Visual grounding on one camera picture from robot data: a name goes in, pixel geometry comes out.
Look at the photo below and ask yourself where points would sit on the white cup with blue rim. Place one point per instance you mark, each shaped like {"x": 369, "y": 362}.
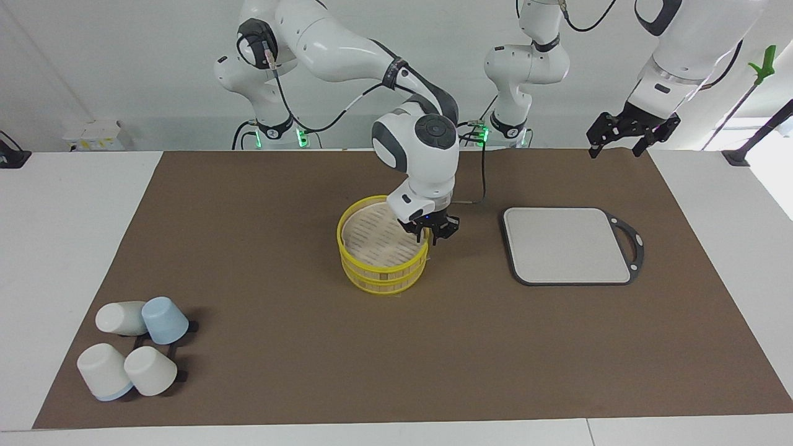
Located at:
{"x": 102, "y": 370}

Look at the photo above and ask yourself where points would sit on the grey cutting board black rim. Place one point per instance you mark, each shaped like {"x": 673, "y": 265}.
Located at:
{"x": 567, "y": 248}

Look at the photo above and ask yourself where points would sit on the light blue cup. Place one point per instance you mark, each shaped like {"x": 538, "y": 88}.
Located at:
{"x": 166, "y": 321}

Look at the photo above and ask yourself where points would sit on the brown table mat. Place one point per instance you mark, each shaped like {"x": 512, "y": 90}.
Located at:
{"x": 279, "y": 371}

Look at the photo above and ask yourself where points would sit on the yellow-rimmed bamboo steamer tier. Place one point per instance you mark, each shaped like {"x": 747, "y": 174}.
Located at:
{"x": 381, "y": 286}

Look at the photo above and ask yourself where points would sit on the green clamp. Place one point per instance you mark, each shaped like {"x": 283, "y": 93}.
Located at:
{"x": 765, "y": 65}

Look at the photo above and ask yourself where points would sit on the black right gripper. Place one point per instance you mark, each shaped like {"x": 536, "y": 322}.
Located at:
{"x": 433, "y": 223}

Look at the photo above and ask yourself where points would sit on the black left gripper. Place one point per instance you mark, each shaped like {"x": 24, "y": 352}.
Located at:
{"x": 644, "y": 121}

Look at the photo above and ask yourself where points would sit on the yellow bamboo steamer lid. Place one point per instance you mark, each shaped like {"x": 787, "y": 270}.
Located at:
{"x": 378, "y": 269}

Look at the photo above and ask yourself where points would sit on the thin metal rod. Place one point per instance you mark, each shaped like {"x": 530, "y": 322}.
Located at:
{"x": 731, "y": 114}

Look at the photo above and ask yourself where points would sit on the white steamer liner paper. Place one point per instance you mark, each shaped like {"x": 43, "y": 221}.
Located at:
{"x": 372, "y": 241}

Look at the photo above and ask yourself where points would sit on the black clamp mount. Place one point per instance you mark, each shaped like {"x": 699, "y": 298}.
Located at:
{"x": 12, "y": 158}

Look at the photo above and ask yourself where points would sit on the white box with yellow labels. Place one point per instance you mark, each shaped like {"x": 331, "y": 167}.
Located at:
{"x": 93, "y": 135}

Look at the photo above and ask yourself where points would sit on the black cup rack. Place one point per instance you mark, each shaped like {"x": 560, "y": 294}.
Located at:
{"x": 173, "y": 352}

